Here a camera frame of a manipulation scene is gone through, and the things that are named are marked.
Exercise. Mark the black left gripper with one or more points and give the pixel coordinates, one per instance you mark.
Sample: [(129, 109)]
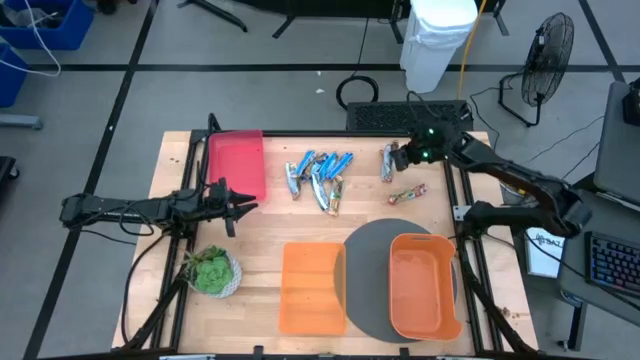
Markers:
[(220, 205)]

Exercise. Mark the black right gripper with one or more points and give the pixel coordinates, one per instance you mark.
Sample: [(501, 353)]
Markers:
[(411, 154)]

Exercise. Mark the silver brown granola bar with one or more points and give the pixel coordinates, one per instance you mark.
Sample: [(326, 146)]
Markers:
[(386, 172)]

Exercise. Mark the blue-wrapped granola bar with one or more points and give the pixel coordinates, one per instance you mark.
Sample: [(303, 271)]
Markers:
[(342, 164), (319, 161), (329, 166), (306, 162)]

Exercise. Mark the orange translucent plastic bin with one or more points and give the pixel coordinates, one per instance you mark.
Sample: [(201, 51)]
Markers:
[(312, 290)]

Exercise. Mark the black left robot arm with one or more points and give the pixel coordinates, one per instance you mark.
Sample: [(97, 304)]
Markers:
[(125, 207)]

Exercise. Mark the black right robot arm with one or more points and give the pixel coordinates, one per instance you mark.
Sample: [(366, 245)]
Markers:
[(550, 195)]

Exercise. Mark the red-wrapped granola bar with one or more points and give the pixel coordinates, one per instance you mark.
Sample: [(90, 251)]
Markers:
[(407, 194)]

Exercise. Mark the silver green granola bar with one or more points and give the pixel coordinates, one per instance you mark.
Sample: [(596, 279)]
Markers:
[(293, 182)]

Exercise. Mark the Chewy orange green granola bar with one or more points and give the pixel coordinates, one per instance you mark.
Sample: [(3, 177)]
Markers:
[(336, 197)]

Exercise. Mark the white blue granola bar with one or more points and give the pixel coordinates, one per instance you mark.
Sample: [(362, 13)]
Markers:
[(320, 192)]

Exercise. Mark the black computer case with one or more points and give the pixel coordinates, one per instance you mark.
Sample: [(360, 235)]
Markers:
[(405, 116)]

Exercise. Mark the pink translucent plastic bin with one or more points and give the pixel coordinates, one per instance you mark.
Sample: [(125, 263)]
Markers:
[(237, 160)]

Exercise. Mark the green artificial succulent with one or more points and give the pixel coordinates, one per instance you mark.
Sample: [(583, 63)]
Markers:
[(212, 272)]

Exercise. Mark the white patterned plant pot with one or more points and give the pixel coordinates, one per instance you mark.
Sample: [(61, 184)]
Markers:
[(236, 280)]

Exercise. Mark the white trash can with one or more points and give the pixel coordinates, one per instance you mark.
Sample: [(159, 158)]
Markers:
[(435, 45)]

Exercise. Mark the round grey woven mat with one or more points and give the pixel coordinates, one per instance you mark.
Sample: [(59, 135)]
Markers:
[(367, 280)]

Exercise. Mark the orange opaque plastic bin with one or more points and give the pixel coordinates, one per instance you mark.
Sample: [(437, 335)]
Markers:
[(420, 285)]

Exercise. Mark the white labelled box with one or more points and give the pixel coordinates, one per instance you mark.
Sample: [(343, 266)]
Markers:
[(542, 260)]

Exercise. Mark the black floor fan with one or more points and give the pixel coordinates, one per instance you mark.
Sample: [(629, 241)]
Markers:
[(547, 60)]

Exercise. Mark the black stand leg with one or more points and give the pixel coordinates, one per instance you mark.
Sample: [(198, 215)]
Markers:
[(215, 12)]

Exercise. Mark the grey desk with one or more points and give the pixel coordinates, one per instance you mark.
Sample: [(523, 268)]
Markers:
[(600, 215)]

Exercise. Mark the grey flat panel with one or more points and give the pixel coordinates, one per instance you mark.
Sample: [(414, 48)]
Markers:
[(617, 150)]

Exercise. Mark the grey floor bar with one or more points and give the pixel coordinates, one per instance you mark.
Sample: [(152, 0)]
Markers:
[(20, 121)]

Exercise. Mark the black chair caster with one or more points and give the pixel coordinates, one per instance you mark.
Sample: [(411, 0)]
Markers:
[(7, 167)]

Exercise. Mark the black desk device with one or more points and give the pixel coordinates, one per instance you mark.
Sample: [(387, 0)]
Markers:
[(632, 102)]

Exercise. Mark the black backlit keyboard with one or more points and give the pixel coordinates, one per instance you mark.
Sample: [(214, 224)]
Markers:
[(615, 265)]

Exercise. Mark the blue storage bin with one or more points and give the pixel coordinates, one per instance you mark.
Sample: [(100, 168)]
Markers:
[(70, 30), (10, 80)]

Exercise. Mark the black aluminium table frame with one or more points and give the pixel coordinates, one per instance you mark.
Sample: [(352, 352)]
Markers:
[(300, 133)]

